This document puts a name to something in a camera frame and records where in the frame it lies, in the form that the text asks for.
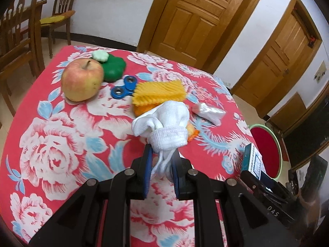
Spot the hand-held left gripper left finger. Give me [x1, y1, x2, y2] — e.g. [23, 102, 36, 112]
[28, 144, 154, 247]

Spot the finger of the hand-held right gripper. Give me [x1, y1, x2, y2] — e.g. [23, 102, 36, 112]
[260, 172, 293, 202]
[240, 170, 270, 206]

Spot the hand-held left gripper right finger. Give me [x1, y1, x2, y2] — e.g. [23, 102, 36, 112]
[171, 152, 301, 247]

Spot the teal white medicine box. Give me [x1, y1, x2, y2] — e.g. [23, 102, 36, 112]
[241, 143, 263, 179]

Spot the white sock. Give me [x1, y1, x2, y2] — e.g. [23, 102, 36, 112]
[131, 101, 190, 179]

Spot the orange fruit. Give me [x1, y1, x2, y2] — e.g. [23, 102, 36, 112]
[134, 104, 156, 117]

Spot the clear plastic bag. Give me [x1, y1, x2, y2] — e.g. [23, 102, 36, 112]
[191, 102, 227, 125]

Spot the leaning wooden board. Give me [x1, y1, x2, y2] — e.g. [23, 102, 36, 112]
[266, 91, 307, 132]

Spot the yellow ridged sponge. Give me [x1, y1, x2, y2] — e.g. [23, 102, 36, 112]
[132, 79, 187, 107]

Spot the red floral tablecloth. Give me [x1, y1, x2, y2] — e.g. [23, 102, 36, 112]
[0, 45, 263, 247]

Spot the blue fidget spinner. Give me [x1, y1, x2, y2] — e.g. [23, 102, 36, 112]
[111, 75, 140, 99]

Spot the dark green flower-shaped container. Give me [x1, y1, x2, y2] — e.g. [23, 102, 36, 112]
[101, 55, 127, 82]

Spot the red yellow apple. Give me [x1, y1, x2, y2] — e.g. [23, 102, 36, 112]
[61, 58, 104, 102]

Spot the light green flower-shaped lid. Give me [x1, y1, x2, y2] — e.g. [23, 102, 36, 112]
[92, 51, 110, 63]

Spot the wooden door with red ornament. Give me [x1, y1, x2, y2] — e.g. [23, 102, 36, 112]
[231, 0, 323, 119]

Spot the wooden panel door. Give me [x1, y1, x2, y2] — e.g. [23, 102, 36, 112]
[137, 0, 270, 74]

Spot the yellow seat cushion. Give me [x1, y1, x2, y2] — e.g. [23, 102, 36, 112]
[40, 10, 76, 26]

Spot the wooden slat-back chair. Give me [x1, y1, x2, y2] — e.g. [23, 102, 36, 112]
[0, 0, 36, 116]

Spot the beige wall electrical panel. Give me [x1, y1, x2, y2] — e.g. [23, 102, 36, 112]
[314, 60, 327, 84]

